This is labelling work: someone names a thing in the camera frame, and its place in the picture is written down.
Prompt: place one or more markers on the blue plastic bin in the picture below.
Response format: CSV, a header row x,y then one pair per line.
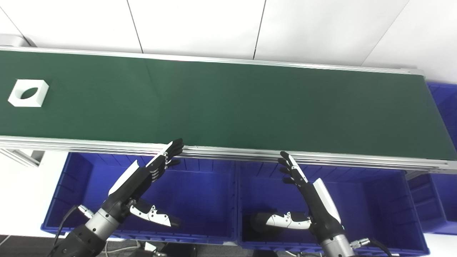
x,y
446,107
371,210
200,200
433,203

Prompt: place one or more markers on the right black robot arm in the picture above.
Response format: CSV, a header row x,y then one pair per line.
x,y
335,247

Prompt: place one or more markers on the aluminium conveyor support bracket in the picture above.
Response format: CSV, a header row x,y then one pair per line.
x,y
21,157

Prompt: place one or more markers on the black part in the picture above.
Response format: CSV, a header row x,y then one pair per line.
x,y
257,229

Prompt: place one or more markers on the white square part with hole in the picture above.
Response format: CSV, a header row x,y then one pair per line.
x,y
37,93

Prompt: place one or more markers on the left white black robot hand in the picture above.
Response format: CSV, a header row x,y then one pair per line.
x,y
130,185

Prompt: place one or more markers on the grey conveyor motor housing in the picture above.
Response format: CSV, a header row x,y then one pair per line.
x,y
12,40

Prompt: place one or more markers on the green conveyor belt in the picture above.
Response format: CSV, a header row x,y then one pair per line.
x,y
232,153
228,103

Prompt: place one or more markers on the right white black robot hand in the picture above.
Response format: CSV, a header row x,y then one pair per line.
x,y
323,210

